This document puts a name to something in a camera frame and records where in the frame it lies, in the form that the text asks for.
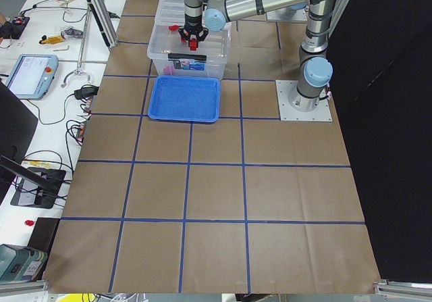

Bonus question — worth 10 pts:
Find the aluminium frame post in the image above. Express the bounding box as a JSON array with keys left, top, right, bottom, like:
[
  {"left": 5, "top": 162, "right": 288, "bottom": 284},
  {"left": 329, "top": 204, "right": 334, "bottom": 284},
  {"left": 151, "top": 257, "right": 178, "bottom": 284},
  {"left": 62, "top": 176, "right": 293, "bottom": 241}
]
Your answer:
[{"left": 86, "top": 0, "right": 118, "bottom": 49}]

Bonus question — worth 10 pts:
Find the clear ribbed box lid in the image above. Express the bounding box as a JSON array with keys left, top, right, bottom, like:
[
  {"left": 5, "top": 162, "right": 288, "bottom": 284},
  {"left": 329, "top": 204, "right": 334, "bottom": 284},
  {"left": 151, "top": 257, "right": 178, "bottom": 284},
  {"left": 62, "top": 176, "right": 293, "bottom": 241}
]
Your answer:
[{"left": 154, "top": 0, "right": 235, "bottom": 29}]

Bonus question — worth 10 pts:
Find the black power adapter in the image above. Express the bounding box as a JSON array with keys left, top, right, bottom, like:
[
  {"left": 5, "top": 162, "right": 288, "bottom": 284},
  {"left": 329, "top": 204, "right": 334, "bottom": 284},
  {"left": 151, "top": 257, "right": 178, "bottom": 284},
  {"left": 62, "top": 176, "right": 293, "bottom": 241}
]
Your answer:
[{"left": 74, "top": 84, "right": 99, "bottom": 100}]

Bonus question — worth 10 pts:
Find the silver hex key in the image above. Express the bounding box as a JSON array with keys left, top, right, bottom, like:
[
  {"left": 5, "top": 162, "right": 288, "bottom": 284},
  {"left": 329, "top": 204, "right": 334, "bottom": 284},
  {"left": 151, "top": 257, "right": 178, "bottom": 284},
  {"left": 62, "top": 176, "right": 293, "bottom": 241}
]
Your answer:
[{"left": 53, "top": 45, "right": 70, "bottom": 52}]

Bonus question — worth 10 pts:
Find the blue plastic tray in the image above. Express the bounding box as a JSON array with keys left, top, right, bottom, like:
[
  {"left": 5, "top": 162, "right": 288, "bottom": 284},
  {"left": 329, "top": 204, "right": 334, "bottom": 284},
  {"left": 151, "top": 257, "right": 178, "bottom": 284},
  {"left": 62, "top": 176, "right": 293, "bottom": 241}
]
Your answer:
[{"left": 148, "top": 76, "right": 221, "bottom": 123}]

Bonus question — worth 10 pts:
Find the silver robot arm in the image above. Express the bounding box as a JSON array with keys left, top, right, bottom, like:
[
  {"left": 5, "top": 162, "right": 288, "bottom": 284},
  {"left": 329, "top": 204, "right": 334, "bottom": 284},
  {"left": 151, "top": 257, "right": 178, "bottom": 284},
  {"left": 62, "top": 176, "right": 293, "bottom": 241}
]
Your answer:
[{"left": 178, "top": 0, "right": 336, "bottom": 111}]

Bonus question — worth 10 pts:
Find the blue teach pendant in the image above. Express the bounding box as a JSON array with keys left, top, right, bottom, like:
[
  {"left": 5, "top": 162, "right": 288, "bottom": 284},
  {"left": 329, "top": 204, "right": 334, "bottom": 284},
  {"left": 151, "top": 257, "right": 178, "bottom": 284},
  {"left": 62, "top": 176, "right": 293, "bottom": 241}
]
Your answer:
[{"left": 6, "top": 54, "right": 59, "bottom": 100}]

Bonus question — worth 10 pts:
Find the clear plastic storage box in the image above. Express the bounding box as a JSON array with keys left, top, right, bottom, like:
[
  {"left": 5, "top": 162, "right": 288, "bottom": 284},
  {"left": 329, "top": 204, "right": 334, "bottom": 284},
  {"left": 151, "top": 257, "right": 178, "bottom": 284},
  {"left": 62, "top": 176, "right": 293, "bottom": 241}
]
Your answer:
[{"left": 147, "top": 0, "right": 231, "bottom": 80}]

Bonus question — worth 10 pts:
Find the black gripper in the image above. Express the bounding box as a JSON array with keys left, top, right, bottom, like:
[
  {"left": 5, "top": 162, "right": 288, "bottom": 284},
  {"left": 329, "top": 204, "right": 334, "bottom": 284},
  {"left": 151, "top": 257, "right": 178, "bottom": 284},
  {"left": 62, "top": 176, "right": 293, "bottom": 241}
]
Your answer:
[{"left": 178, "top": 26, "right": 209, "bottom": 42}]

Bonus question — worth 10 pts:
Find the green device box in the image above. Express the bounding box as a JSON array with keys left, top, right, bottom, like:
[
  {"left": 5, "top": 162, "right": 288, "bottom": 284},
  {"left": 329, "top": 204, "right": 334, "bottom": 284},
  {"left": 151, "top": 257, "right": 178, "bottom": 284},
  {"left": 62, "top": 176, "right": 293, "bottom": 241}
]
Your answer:
[{"left": 1, "top": 244, "right": 48, "bottom": 284}]

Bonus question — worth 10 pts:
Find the long reach grabber tool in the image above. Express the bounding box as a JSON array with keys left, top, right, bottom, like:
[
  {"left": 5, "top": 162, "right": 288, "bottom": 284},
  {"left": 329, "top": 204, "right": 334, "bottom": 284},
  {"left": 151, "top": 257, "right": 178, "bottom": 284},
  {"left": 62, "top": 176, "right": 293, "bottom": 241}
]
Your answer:
[{"left": 61, "top": 6, "right": 91, "bottom": 88}]

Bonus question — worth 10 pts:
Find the black monitor stand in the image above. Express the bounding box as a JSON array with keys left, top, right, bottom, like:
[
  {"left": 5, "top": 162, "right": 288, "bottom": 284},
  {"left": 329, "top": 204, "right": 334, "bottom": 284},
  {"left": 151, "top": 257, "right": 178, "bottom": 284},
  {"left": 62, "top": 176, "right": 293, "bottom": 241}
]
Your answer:
[{"left": 1, "top": 155, "right": 66, "bottom": 209}]

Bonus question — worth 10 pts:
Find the yellow black small tool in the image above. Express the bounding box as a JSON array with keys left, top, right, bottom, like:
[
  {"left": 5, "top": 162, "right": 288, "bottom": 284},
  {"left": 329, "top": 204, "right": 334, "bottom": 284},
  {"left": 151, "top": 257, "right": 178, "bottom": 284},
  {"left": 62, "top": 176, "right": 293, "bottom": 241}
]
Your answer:
[{"left": 39, "top": 35, "right": 65, "bottom": 45}]

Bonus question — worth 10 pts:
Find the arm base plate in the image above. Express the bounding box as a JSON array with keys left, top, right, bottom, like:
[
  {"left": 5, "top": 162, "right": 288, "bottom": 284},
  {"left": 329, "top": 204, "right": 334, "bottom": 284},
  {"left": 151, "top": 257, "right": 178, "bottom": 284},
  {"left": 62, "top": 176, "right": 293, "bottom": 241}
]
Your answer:
[{"left": 275, "top": 80, "right": 333, "bottom": 122}]

